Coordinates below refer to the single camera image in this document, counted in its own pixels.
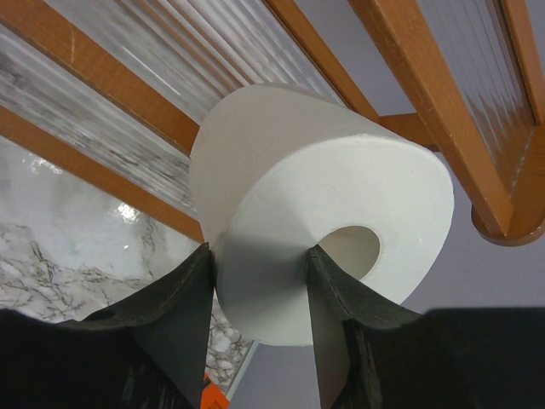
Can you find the orange snack packet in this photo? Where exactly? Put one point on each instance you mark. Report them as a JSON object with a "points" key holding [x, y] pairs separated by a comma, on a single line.
{"points": [[212, 397]]}

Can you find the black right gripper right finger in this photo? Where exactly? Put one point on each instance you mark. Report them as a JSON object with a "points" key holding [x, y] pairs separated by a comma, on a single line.
{"points": [[373, 353]]}

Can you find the wooden two-tier shelf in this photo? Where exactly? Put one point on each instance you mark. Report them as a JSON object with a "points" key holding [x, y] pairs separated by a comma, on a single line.
{"points": [[114, 91]]}

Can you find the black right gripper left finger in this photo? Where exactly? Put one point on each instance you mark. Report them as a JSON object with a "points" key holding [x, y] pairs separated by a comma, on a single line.
{"points": [[146, 351]]}

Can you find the white paper roll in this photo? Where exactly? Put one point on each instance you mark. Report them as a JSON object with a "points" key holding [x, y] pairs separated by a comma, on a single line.
{"points": [[276, 171]]}

